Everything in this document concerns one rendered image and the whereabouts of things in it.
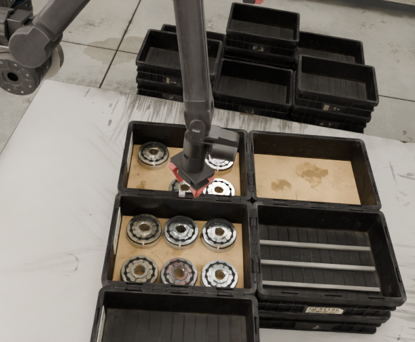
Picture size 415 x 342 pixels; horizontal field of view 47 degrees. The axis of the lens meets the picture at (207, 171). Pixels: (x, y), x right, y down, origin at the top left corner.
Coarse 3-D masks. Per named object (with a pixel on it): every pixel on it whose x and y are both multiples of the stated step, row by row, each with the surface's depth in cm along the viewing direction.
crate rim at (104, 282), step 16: (128, 192) 139; (112, 224) 132; (112, 240) 128; (160, 288) 121; (176, 288) 121; (192, 288) 122; (208, 288) 122; (224, 288) 123; (240, 288) 123; (256, 288) 123
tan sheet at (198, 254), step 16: (240, 224) 148; (160, 240) 142; (240, 240) 144; (128, 256) 137; (160, 256) 138; (176, 256) 139; (192, 256) 139; (208, 256) 140; (224, 256) 140; (240, 256) 141; (240, 272) 137
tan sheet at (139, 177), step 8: (136, 152) 163; (176, 152) 165; (136, 160) 161; (168, 160) 162; (136, 168) 158; (144, 168) 159; (168, 168) 160; (232, 168) 163; (136, 176) 156; (144, 176) 157; (152, 176) 157; (160, 176) 157; (168, 176) 158; (216, 176) 160; (224, 176) 160; (232, 176) 160; (128, 184) 154; (136, 184) 154; (144, 184) 155; (152, 184) 155; (160, 184) 155; (168, 184) 156; (232, 184) 158
